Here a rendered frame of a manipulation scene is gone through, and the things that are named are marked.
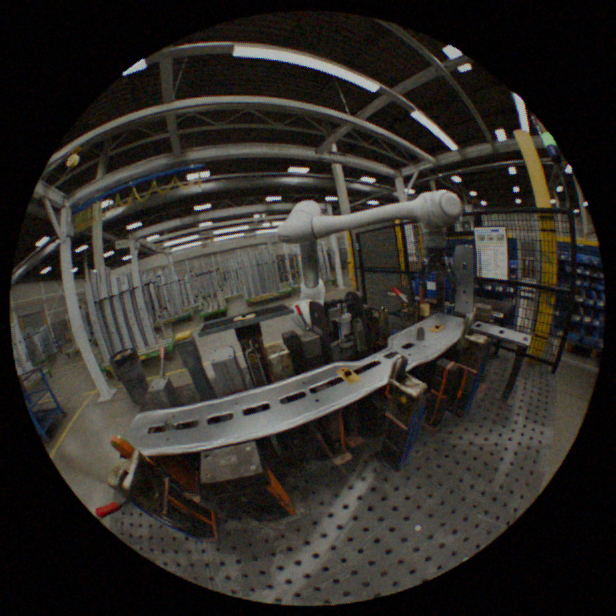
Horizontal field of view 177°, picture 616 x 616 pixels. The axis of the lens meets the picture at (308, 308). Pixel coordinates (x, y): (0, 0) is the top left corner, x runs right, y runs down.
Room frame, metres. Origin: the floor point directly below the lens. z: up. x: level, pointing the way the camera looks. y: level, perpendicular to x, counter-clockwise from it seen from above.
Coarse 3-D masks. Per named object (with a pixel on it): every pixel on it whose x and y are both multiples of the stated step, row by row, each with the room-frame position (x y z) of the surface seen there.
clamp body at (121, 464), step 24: (120, 456) 0.11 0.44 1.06; (144, 456) 0.14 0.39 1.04; (120, 480) 0.05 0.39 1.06; (144, 480) 0.09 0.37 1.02; (168, 480) 0.14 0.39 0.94; (144, 504) 0.04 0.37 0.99; (168, 504) 0.08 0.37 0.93; (192, 504) 0.12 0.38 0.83; (192, 528) 0.05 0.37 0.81; (216, 528) 0.09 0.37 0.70
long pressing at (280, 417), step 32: (448, 320) 0.66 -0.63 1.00; (384, 352) 0.54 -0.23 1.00; (416, 352) 0.49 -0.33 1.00; (288, 384) 0.46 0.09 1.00; (320, 384) 0.44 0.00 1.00; (352, 384) 0.41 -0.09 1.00; (384, 384) 0.39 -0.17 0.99; (160, 416) 0.31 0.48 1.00; (192, 416) 0.33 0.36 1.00; (256, 416) 0.34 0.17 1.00; (288, 416) 0.33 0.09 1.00; (320, 416) 0.32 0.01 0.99; (160, 448) 0.20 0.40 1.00; (192, 448) 0.22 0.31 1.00
